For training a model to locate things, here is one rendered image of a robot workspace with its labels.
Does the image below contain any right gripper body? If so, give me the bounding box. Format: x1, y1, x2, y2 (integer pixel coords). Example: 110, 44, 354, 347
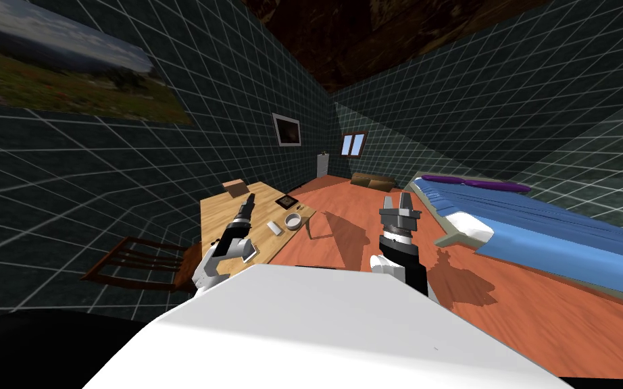
378, 209, 423, 236

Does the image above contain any brown cardboard box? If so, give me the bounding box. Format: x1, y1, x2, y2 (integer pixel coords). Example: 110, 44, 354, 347
222, 178, 249, 199

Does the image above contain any light wooden table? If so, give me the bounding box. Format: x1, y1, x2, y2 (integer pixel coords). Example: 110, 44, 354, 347
200, 180, 318, 278

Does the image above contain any brown framed window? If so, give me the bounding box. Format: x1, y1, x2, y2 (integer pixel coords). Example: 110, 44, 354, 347
340, 130, 369, 159

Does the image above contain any white framed dark picture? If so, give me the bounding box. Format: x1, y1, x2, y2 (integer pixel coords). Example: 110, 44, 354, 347
271, 112, 303, 149

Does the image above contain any dark wooden chair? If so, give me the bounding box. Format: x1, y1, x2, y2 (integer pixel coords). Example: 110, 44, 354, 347
79, 236, 203, 296

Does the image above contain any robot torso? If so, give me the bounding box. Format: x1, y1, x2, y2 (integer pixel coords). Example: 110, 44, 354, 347
81, 263, 576, 389

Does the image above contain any blue bed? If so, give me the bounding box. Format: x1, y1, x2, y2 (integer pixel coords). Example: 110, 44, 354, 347
403, 172, 623, 315

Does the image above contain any large landscape wall picture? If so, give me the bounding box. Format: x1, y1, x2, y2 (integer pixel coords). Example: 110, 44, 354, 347
0, 0, 194, 127

